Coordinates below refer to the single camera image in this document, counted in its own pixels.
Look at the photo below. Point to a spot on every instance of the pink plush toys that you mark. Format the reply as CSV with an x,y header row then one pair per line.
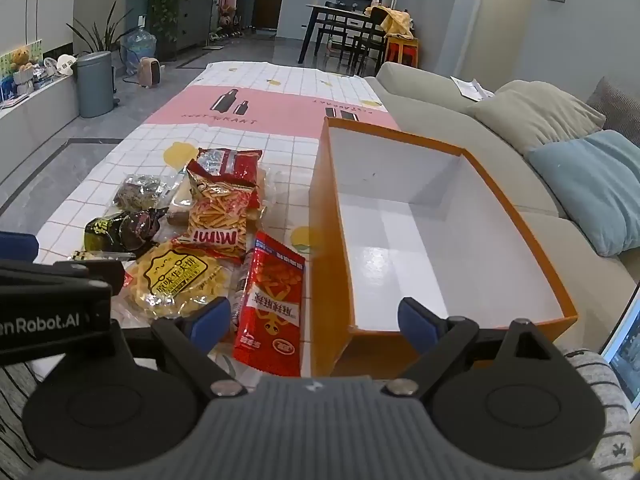
x,y
229,7

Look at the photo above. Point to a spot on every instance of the large water bottle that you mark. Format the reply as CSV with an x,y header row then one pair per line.
x,y
139,52

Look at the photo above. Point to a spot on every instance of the blue pillow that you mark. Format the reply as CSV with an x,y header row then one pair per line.
x,y
590,185

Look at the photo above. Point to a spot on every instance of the grey trash bin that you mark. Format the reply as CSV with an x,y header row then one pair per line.
x,y
95,85

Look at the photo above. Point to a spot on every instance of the long red snack packet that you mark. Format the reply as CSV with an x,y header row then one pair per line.
x,y
270,310

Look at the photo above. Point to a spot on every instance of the spiky potted plant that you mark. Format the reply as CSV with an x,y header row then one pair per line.
x,y
97,35

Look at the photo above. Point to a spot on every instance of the grey striped pillow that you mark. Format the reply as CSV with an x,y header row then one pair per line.
x,y
620,105

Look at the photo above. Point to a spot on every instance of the tablet computer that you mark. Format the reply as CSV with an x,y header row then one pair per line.
x,y
627,355

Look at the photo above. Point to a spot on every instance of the orange stool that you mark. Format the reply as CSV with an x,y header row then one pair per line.
x,y
402,50

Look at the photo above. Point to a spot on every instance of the teddy bear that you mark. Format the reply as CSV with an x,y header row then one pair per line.
x,y
22,57

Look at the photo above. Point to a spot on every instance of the beige pillow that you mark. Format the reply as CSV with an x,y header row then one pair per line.
x,y
535,115

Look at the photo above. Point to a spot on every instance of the red yellow stick snack packet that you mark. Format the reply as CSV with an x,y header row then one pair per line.
x,y
220,220

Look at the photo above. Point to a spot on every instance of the orange cardboard box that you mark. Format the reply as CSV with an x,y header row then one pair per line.
x,y
425,240

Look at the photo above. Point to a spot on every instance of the striped cloth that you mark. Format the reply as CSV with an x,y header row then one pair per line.
x,y
15,410

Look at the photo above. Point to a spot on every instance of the clear packet of dark seeds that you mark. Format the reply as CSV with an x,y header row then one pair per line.
x,y
137,190

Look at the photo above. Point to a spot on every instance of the black snack packet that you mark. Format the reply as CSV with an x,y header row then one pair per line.
x,y
115,232

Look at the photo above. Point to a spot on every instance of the white paper sheet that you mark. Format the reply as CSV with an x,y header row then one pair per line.
x,y
472,89

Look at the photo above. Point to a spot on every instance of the grey printed clothing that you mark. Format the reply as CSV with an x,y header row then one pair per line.
x,y
600,410

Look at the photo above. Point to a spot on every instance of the black dining table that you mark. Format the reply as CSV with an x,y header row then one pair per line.
x,y
345,8

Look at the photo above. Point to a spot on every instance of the yellow cloth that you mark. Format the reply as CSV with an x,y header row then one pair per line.
x,y
395,22

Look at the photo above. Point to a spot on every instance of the black dining chair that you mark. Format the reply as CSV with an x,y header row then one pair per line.
x,y
332,30
370,45

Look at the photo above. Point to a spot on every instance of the pink space heater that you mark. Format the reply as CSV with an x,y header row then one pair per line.
x,y
150,72

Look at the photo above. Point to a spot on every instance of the red silver snack packet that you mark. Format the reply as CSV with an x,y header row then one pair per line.
x,y
230,160

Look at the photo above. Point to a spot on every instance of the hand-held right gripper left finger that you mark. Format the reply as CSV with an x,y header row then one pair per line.
x,y
215,317

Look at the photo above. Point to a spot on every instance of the pink white printed tablecloth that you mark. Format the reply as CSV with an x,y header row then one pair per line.
x,y
280,105

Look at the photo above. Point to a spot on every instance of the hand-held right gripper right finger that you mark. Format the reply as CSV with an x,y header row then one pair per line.
x,y
417,321

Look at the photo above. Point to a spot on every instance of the dark grey cabinet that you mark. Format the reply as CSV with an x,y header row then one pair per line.
x,y
195,10

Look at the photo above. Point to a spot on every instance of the yellow pancake packet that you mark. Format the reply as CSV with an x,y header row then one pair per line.
x,y
170,275

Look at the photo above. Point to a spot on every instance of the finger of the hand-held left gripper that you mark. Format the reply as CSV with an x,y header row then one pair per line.
x,y
17,247
75,272

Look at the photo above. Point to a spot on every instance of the beige sofa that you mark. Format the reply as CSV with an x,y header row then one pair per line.
x,y
430,110

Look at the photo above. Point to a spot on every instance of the tall leafy potted plant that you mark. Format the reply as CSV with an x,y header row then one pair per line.
x,y
162,5

